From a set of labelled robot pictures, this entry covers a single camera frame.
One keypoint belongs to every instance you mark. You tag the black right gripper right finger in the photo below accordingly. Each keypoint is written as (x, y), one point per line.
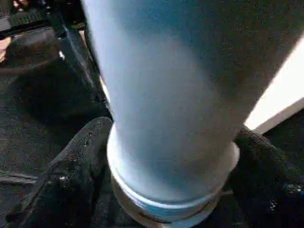
(270, 185)

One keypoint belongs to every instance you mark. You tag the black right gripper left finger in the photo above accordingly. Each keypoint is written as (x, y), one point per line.
(66, 185)

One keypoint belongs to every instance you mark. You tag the white plastic table leg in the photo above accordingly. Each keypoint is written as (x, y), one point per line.
(185, 95)

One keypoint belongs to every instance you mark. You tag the black work mat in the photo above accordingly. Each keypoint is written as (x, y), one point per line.
(42, 118)

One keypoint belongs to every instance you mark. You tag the black stand frame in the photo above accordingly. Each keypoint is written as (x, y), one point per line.
(52, 28)

